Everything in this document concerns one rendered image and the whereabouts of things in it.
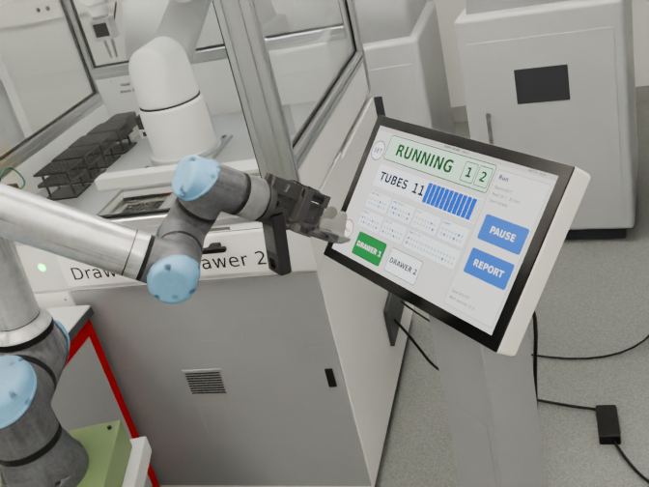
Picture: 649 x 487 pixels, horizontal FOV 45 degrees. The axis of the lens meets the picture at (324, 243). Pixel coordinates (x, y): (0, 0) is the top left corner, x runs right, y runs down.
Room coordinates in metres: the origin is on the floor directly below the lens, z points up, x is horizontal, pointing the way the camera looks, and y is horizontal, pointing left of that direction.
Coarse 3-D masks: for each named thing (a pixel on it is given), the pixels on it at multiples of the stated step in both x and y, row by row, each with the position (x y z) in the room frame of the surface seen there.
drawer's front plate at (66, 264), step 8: (56, 256) 1.91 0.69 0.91; (64, 264) 1.91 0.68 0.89; (72, 264) 1.90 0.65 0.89; (80, 264) 1.89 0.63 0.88; (64, 272) 1.91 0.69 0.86; (80, 272) 1.89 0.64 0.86; (88, 272) 1.89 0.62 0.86; (112, 272) 1.86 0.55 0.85; (72, 280) 1.90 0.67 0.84; (80, 280) 1.90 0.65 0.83; (88, 280) 1.89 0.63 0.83; (96, 280) 1.88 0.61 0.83; (104, 280) 1.87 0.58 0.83; (112, 280) 1.87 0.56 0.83; (120, 280) 1.86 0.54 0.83; (128, 280) 1.85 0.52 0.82; (136, 280) 1.84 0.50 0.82
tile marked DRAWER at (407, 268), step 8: (392, 248) 1.30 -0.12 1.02; (392, 256) 1.29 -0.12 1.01; (400, 256) 1.27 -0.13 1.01; (408, 256) 1.26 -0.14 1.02; (392, 264) 1.28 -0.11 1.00; (400, 264) 1.26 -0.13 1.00; (408, 264) 1.25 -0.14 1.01; (416, 264) 1.23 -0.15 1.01; (392, 272) 1.27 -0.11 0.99; (400, 272) 1.25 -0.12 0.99; (408, 272) 1.24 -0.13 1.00; (416, 272) 1.22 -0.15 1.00; (408, 280) 1.23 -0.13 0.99
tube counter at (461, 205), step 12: (420, 180) 1.34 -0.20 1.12; (420, 192) 1.32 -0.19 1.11; (432, 192) 1.30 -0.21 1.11; (444, 192) 1.27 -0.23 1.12; (456, 192) 1.25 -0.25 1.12; (432, 204) 1.28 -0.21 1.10; (444, 204) 1.26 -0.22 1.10; (456, 204) 1.23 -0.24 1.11; (468, 204) 1.21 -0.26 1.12; (480, 204) 1.19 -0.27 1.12; (456, 216) 1.22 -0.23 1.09; (468, 216) 1.19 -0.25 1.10
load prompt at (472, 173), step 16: (400, 144) 1.44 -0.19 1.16; (416, 144) 1.40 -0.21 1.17; (400, 160) 1.41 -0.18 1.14; (416, 160) 1.38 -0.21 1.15; (432, 160) 1.34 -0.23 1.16; (448, 160) 1.31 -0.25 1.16; (464, 160) 1.28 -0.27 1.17; (480, 160) 1.24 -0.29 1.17; (448, 176) 1.29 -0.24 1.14; (464, 176) 1.25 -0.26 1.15; (480, 176) 1.22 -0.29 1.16
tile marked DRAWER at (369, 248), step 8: (360, 232) 1.40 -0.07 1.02; (360, 240) 1.39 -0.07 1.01; (368, 240) 1.37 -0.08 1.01; (376, 240) 1.35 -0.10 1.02; (360, 248) 1.37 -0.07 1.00; (368, 248) 1.36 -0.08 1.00; (376, 248) 1.34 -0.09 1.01; (384, 248) 1.32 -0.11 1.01; (360, 256) 1.36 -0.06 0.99; (368, 256) 1.34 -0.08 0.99; (376, 256) 1.33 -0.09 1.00; (376, 264) 1.31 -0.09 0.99
